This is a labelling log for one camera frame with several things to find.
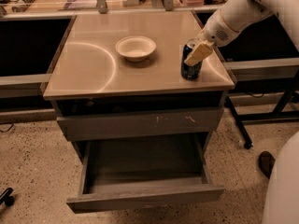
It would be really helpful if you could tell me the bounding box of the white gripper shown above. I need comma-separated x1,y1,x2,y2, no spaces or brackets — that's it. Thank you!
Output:
184,10,239,66

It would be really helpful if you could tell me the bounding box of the blue pepsi can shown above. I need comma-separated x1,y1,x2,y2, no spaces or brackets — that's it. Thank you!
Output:
180,38,202,80

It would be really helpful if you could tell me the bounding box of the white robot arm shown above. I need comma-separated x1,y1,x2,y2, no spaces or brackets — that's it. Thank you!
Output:
184,0,299,224

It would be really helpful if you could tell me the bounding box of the grey drawer cabinet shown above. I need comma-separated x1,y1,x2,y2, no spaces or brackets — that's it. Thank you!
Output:
44,11,235,157

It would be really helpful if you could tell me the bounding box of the closed grey top drawer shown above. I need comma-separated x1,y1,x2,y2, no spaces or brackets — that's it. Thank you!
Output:
57,107,223,142

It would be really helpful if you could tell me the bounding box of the open grey middle drawer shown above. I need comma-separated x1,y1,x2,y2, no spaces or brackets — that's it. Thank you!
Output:
66,134,224,214

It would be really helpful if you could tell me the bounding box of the white paper bowl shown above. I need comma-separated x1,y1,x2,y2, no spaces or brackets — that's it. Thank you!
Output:
115,36,156,62

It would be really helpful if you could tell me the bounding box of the dark brown shoe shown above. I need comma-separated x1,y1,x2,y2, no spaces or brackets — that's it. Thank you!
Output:
258,151,276,178

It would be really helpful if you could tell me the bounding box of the black chair caster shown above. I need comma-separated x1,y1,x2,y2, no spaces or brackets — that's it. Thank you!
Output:
0,188,15,206

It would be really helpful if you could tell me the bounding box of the black table leg frame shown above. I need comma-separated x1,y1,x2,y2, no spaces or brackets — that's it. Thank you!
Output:
224,75,299,150

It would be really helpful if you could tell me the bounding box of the black floor cable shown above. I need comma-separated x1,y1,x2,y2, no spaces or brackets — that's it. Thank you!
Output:
0,122,15,134

